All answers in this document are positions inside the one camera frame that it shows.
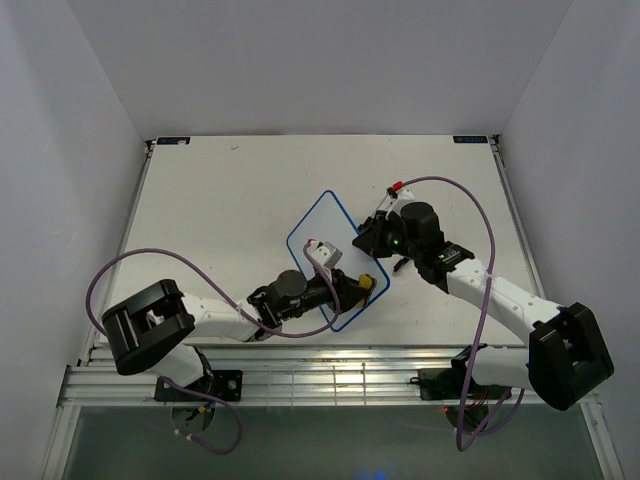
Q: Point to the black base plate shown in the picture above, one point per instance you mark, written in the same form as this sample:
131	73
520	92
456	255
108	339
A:
446	384
223	384

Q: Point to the blue table label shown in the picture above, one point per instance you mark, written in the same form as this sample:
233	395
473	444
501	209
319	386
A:
470	139
176	141

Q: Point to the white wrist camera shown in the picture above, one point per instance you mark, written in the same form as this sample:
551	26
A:
324	254
397	196

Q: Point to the aluminium rail frame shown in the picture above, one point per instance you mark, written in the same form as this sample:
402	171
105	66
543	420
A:
275	376

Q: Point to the left blue table label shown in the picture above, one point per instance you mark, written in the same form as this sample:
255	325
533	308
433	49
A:
176	141

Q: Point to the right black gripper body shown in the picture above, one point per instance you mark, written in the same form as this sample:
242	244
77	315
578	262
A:
392	237

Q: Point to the blue framed whiteboard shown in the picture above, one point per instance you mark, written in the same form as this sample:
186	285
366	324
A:
331	229

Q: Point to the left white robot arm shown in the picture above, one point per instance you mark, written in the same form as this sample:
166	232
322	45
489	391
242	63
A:
146	331

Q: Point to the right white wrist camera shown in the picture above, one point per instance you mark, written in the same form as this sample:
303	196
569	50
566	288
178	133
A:
397	196

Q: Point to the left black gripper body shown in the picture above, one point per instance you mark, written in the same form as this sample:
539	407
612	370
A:
341	287

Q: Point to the right blue table label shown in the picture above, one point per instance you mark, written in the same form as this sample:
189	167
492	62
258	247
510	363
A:
470	139

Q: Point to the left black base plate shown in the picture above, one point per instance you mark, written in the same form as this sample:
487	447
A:
223	384

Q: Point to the whiteboard stand right foot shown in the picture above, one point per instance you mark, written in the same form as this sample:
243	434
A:
400	264

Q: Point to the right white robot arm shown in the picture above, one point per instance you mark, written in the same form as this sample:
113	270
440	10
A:
564	357

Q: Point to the yellow whiteboard eraser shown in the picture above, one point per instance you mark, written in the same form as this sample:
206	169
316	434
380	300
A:
365	281

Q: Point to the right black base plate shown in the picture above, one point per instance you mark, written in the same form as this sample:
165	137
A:
446	384

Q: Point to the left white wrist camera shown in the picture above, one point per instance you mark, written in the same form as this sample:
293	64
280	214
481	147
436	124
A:
324	254

